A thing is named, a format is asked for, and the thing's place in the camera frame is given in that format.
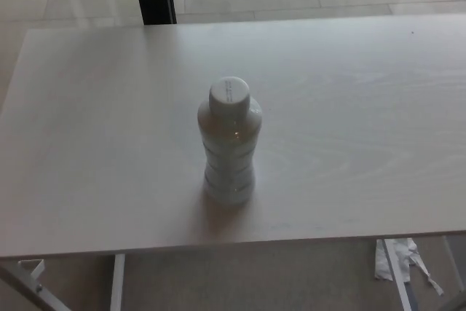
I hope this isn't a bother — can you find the white capped plastic bottle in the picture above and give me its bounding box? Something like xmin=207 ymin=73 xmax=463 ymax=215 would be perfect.
xmin=197 ymin=76 xmax=264 ymax=205

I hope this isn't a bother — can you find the white straight table leg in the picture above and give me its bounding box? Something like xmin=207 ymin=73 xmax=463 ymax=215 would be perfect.
xmin=110 ymin=253 xmax=126 ymax=311

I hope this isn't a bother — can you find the crumpled white paper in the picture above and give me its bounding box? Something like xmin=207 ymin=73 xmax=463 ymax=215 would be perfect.
xmin=374 ymin=237 xmax=445 ymax=296

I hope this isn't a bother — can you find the white slanted table leg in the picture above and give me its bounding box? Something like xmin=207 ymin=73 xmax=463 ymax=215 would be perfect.
xmin=382 ymin=238 xmax=418 ymax=311

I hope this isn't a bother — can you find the thin white table leg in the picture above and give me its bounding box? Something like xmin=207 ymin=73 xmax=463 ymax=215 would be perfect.
xmin=442 ymin=235 xmax=465 ymax=287

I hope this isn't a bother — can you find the grey diagonal table brace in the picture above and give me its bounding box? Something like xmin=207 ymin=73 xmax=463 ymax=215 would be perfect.
xmin=0 ymin=265 xmax=70 ymax=311

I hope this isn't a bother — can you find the white metal table bracket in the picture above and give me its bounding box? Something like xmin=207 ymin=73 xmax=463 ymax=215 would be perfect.
xmin=17 ymin=259 xmax=46 ymax=290

